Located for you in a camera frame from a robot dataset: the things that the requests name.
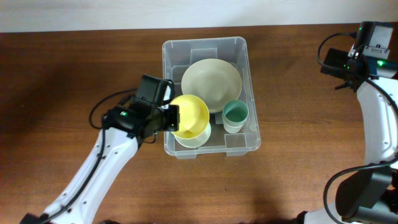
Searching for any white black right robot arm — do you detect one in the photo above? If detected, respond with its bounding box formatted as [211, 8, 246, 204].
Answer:
[294, 49, 397, 223]

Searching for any grey cup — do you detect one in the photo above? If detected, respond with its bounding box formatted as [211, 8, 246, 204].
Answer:
[223, 115, 248, 128]

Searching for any black right camera cable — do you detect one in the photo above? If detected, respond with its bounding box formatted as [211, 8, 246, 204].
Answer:
[317, 31, 398, 224]

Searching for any beige bowl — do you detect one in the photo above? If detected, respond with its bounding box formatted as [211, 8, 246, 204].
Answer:
[204, 94, 239, 113]
[181, 58, 243, 101]

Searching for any cream cup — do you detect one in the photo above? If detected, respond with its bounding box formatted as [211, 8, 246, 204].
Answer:
[223, 123, 244, 134]

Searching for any white small bowl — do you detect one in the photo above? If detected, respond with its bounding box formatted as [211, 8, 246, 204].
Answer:
[174, 123, 211, 148]

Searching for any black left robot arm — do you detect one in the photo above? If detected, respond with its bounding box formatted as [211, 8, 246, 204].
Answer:
[21, 75, 179, 224]

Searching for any yellow small bowl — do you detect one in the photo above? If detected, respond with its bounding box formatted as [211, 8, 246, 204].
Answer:
[170, 95, 210, 139]

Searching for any green cup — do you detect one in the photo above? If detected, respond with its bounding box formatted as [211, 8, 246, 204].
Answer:
[223, 100, 249, 126]

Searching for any clear plastic storage bin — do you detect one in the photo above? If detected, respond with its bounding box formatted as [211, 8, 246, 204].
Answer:
[162, 37, 261, 159]

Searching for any white label in bin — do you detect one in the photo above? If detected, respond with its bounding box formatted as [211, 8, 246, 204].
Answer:
[215, 112, 223, 124]

